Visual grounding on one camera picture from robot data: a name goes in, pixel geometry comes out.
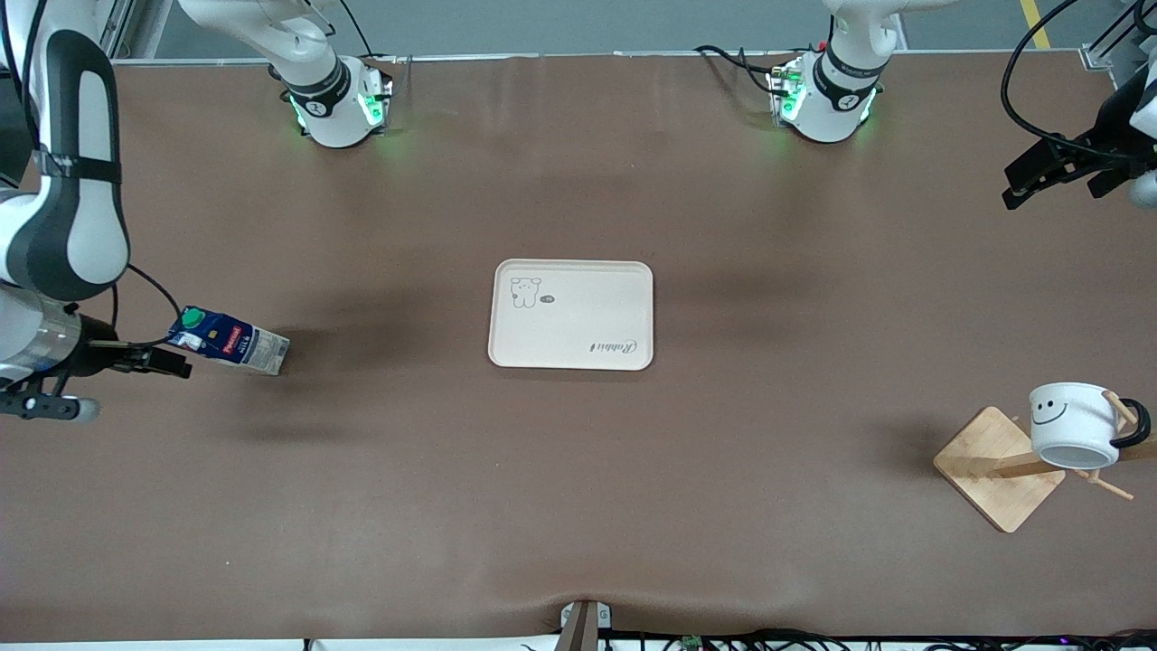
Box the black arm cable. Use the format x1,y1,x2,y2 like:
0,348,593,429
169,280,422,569
1000,0,1131,164
0,0,183,352

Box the black base power cables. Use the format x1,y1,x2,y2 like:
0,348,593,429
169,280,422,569
693,44,780,97

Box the blue milk carton green cap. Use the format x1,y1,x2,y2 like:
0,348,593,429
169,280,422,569
167,306,291,377

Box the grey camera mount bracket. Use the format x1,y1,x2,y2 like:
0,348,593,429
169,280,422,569
555,599,614,651

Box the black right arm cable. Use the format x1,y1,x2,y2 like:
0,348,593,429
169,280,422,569
0,0,183,352

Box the white smiley mug black handle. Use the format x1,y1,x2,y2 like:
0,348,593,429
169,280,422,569
1029,382,1152,470

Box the aluminium frame profile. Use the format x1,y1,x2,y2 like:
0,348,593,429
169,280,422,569
1078,0,1157,71
90,0,141,64

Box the black base cable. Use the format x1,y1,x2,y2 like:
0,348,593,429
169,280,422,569
338,0,414,91

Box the beige plastic tray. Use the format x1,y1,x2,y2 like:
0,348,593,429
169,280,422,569
487,259,654,372

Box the wooden cup rack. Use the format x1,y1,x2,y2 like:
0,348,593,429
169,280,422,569
933,391,1157,534

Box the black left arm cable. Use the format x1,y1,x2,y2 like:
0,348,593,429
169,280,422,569
1000,0,1131,164

